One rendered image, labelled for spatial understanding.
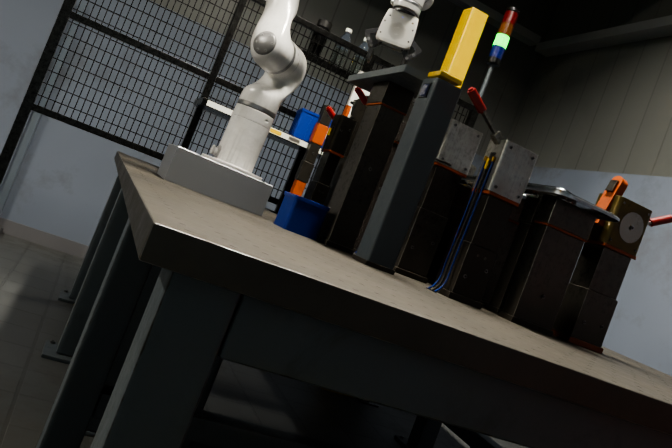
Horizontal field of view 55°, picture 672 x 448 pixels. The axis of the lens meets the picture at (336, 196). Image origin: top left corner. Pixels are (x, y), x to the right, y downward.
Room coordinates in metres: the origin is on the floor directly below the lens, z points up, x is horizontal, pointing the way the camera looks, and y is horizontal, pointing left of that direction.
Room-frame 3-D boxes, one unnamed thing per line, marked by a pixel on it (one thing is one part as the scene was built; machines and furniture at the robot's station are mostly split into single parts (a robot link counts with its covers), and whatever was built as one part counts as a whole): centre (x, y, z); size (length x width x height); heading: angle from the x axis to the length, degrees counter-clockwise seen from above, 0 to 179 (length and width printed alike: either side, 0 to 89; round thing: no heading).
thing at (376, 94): (1.70, -0.04, 0.92); 0.10 x 0.08 x 0.45; 21
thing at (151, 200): (2.10, -0.17, 0.68); 2.56 x 1.61 x 0.04; 20
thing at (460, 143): (1.67, -0.22, 0.90); 0.13 x 0.08 x 0.41; 111
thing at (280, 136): (2.81, 0.24, 1.02); 0.90 x 0.22 x 0.03; 111
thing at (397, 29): (1.82, 0.01, 1.33); 0.10 x 0.07 x 0.11; 87
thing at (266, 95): (1.96, 0.30, 1.10); 0.19 x 0.12 x 0.24; 160
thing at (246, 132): (1.93, 0.32, 0.89); 0.19 x 0.19 x 0.18
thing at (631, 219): (1.56, -0.67, 0.88); 0.14 x 0.09 x 0.36; 111
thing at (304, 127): (2.85, 0.14, 1.10); 0.30 x 0.17 x 0.13; 103
